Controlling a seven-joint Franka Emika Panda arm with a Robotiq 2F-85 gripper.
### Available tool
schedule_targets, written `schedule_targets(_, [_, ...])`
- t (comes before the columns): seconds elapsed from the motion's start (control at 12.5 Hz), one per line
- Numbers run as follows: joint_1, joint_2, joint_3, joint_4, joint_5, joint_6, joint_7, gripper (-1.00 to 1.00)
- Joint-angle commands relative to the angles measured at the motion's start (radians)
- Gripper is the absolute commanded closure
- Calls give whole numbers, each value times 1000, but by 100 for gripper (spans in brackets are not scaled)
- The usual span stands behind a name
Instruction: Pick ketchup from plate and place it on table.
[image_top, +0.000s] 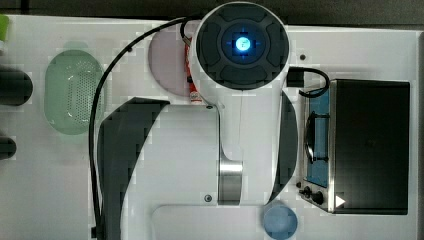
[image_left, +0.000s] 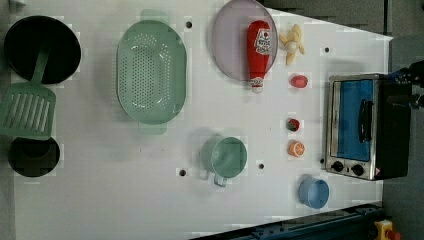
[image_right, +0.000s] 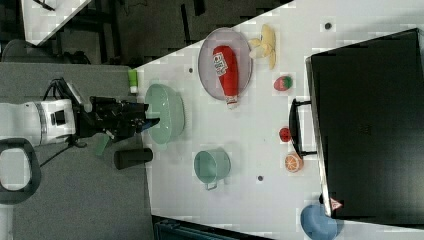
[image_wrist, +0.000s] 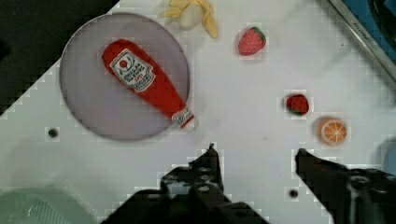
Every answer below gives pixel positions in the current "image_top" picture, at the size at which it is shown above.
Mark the red ketchup bottle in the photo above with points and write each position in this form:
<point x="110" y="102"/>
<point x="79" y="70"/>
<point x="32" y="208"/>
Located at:
<point x="194" y="95"/>

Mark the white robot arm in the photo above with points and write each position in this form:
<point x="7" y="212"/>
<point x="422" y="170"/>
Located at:
<point x="227" y="151"/>

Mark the pale pink plate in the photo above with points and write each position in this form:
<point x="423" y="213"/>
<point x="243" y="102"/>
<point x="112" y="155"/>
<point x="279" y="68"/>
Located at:
<point x="166" y="58"/>

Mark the blue cup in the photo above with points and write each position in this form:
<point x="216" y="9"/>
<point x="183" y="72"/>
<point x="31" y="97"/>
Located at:
<point x="280" y="222"/>

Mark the silver toaster oven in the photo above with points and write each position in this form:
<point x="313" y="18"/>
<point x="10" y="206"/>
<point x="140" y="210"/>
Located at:
<point x="356" y="148"/>

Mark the green perforated colander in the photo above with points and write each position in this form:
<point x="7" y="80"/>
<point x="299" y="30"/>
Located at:
<point x="71" y="80"/>

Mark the black round pan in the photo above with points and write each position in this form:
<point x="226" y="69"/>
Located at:
<point x="16" y="88"/>

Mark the small black bowl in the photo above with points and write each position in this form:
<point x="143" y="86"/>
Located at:
<point x="8" y="148"/>

